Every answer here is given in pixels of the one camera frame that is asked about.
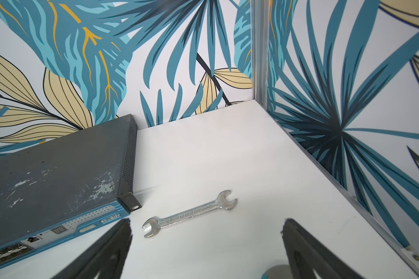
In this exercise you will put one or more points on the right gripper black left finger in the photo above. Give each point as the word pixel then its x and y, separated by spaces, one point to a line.
pixel 105 259

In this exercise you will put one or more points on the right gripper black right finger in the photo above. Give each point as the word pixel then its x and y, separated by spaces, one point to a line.
pixel 310 259

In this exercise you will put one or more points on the silver open-end wrench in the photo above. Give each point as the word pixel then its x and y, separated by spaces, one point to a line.
pixel 154 224

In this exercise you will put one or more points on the grey network switch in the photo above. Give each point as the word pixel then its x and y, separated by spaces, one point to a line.
pixel 60 190

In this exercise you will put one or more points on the aluminium corner post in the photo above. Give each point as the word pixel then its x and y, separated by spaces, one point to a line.
pixel 260 15

